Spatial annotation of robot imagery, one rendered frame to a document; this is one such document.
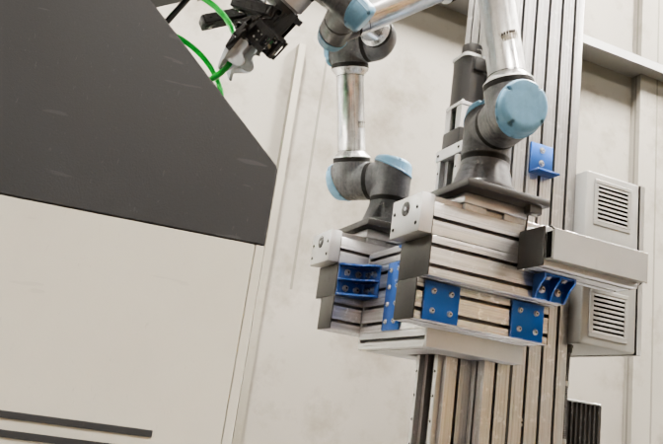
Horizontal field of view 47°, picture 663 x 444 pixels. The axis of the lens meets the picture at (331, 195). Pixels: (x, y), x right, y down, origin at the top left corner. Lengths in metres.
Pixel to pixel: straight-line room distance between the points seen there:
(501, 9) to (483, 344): 0.78
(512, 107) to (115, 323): 0.93
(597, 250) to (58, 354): 1.12
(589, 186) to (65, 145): 1.35
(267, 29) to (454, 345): 0.84
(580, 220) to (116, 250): 1.24
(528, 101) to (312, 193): 2.52
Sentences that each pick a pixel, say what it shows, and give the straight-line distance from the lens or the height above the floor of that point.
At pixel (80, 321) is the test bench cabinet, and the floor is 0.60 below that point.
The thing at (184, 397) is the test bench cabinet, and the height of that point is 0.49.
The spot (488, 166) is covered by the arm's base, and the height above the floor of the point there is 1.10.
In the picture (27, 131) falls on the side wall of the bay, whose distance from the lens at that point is 1.48.
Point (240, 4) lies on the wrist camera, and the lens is 1.78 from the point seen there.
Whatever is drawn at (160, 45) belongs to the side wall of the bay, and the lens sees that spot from 1.54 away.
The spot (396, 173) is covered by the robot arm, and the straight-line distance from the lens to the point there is 2.22.
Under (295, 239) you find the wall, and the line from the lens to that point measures 4.01.
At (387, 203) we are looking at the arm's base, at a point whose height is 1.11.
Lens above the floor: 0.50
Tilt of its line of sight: 16 degrees up
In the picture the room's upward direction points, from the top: 8 degrees clockwise
